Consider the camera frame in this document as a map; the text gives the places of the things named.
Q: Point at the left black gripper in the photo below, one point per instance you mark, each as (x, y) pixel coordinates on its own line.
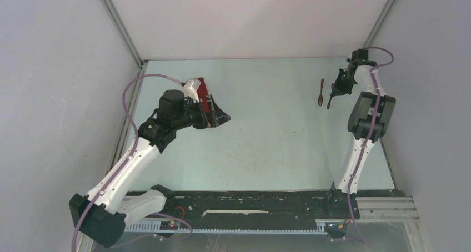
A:
(215, 117)

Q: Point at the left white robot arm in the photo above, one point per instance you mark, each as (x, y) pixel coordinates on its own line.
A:
(102, 214)

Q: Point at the brown wooden spoon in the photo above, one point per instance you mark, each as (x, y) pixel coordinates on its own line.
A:
(329, 102)

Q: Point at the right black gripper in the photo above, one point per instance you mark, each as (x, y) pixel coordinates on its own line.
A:
(339, 89)

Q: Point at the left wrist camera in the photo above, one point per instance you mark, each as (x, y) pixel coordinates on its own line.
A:
(190, 89)

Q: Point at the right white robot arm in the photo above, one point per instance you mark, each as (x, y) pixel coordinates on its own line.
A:
(368, 122)

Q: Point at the red cloth napkin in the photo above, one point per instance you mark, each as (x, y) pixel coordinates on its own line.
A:
(201, 90)

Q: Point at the brown wooden fork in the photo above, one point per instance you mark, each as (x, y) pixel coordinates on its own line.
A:
(320, 99)

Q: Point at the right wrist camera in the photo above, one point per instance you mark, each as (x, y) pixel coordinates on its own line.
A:
(359, 54)

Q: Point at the aluminium frame rail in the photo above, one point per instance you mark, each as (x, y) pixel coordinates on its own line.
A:
(387, 210)

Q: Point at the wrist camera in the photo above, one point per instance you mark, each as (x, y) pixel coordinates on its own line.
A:
(190, 89)
(359, 54)

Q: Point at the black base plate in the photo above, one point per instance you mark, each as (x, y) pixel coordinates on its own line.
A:
(266, 210)

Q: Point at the white cable duct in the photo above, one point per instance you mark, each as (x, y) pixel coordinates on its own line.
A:
(159, 227)

